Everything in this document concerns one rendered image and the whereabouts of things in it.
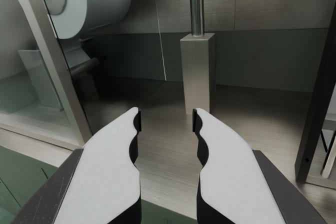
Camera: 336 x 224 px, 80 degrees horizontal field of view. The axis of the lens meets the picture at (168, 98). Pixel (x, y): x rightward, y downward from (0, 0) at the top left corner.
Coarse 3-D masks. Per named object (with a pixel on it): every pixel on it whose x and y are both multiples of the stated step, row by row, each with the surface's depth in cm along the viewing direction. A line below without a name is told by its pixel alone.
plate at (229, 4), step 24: (168, 0) 84; (216, 0) 76; (240, 0) 73; (264, 0) 70; (288, 0) 67; (312, 0) 65; (168, 24) 89; (216, 24) 80; (240, 24) 77; (264, 24) 73; (288, 24) 70; (312, 24) 67
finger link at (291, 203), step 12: (264, 156) 9; (264, 168) 8; (276, 168) 8; (276, 180) 8; (288, 180) 8; (276, 192) 7; (288, 192) 7; (288, 204) 7; (300, 204) 7; (288, 216) 7; (300, 216) 7; (312, 216) 7
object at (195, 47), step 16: (192, 0) 57; (192, 16) 59; (192, 32) 62; (192, 48) 61; (208, 48) 59; (192, 64) 64; (208, 64) 62; (192, 80) 66; (208, 80) 64; (192, 96) 69; (208, 96) 67; (208, 112) 70
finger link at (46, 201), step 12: (72, 156) 9; (60, 168) 8; (72, 168) 8; (48, 180) 8; (60, 180) 8; (36, 192) 7; (48, 192) 7; (60, 192) 7; (24, 204) 7; (36, 204) 7; (48, 204) 7; (60, 204) 7; (24, 216) 6; (36, 216) 6; (48, 216) 6
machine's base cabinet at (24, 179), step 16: (0, 160) 88; (16, 160) 79; (0, 176) 101; (16, 176) 89; (32, 176) 80; (48, 176) 72; (0, 192) 119; (16, 192) 103; (32, 192) 90; (16, 208) 121
